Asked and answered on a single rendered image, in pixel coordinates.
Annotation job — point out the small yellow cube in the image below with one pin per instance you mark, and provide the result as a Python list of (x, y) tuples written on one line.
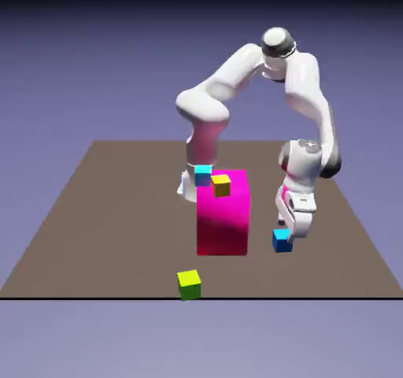
[(221, 186)]

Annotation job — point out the large magenta box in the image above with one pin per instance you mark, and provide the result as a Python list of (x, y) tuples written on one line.
[(223, 220)]

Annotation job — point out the small lime green cube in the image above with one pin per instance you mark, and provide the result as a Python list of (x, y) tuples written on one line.
[(189, 285)]

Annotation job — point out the small cyan cube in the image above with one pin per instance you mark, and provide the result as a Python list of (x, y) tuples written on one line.
[(203, 176)]

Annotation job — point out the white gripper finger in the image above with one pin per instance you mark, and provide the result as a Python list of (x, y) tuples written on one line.
[(293, 237), (281, 221)]

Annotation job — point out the small blue cube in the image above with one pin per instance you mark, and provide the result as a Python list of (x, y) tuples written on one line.
[(281, 242)]

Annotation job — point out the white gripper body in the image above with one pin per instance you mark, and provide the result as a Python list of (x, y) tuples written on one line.
[(300, 222)]

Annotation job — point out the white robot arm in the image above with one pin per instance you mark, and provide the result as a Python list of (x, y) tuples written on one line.
[(308, 100)]

